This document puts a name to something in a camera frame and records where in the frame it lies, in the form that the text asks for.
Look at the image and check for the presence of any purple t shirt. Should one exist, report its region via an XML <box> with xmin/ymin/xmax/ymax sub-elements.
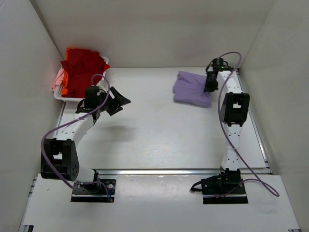
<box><xmin>172</xmin><ymin>71</ymin><xmax>212</xmax><ymax>108</ymax></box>

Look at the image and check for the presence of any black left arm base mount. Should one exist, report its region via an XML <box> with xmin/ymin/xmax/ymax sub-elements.
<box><xmin>70</xmin><ymin>174</ymin><xmax>116</xmax><ymax>203</ymax></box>

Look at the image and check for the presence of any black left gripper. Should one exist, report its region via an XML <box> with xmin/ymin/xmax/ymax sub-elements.
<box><xmin>98</xmin><ymin>86</ymin><xmax>131</xmax><ymax>116</ymax></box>

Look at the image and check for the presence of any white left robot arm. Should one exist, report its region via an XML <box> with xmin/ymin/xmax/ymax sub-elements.
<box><xmin>41</xmin><ymin>86</ymin><xmax>131</xmax><ymax>192</ymax></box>

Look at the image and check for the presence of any pink t shirt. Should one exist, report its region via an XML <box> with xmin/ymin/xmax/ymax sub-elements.
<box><xmin>52</xmin><ymin>67</ymin><xmax>68</xmax><ymax>92</ymax></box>

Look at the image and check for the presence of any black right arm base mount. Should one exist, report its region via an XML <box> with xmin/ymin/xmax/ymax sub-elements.
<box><xmin>190</xmin><ymin>169</ymin><xmax>248</xmax><ymax>204</ymax></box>

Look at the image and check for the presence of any aluminium rail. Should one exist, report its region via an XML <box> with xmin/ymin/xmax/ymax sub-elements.
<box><xmin>43</xmin><ymin>169</ymin><xmax>273</xmax><ymax>176</ymax></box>

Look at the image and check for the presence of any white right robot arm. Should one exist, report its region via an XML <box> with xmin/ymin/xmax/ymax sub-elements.
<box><xmin>204</xmin><ymin>58</ymin><xmax>250</xmax><ymax>194</ymax></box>

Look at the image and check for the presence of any dark red t shirt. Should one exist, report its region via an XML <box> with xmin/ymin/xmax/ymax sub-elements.
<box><xmin>66</xmin><ymin>48</ymin><xmax>110</xmax><ymax>98</ymax></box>

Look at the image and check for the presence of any white plastic basket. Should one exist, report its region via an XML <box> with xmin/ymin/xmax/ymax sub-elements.
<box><xmin>53</xmin><ymin>56</ymin><xmax>110</xmax><ymax>102</ymax></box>

